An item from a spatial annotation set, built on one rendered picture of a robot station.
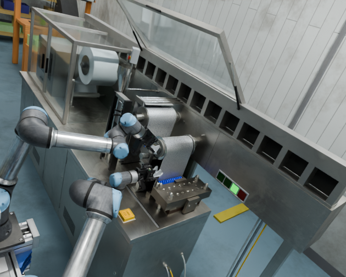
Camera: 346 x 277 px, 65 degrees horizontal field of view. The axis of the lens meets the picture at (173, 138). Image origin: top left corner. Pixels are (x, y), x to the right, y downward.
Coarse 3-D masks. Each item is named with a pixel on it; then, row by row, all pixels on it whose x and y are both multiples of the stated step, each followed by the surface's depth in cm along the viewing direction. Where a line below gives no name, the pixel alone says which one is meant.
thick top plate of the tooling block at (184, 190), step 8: (168, 184) 177; (176, 184) 179; (184, 184) 183; (192, 184) 185; (200, 184) 188; (152, 192) 171; (160, 192) 167; (168, 192) 169; (176, 192) 172; (184, 192) 174; (192, 192) 177; (200, 192) 180; (208, 192) 184; (160, 200) 165; (168, 200) 163; (176, 200) 165; (184, 200) 170; (168, 208) 163
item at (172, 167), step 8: (168, 160) 171; (176, 160) 177; (184, 160) 182; (160, 168) 171; (168, 168) 176; (176, 168) 181; (184, 168) 187; (160, 176) 175; (168, 176) 181; (176, 176) 187
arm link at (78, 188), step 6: (78, 180) 120; (84, 180) 119; (90, 180) 140; (96, 180) 150; (72, 186) 117; (78, 186) 115; (84, 186) 115; (72, 192) 115; (78, 192) 114; (84, 192) 113; (72, 198) 116; (78, 198) 113; (84, 198) 127; (78, 204) 115
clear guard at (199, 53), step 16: (144, 16) 180; (160, 16) 160; (144, 32) 206; (160, 32) 180; (176, 32) 160; (192, 32) 144; (160, 48) 206; (176, 48) 180; (192, 48) 160; (208, 48) 144; (192, 64) 180; (208, 64) 160; (224, 64) 144; (208, 80) 179; (224, 80) 159
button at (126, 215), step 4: (128, 208) 162; (120, 212) 157; (124, 212) 158; (128, 212) 159; (120, 216) 156; (124, 216) 155; (128, 216) 156; (132, 216) 157; (124, 220) 154; (128, 220) 156
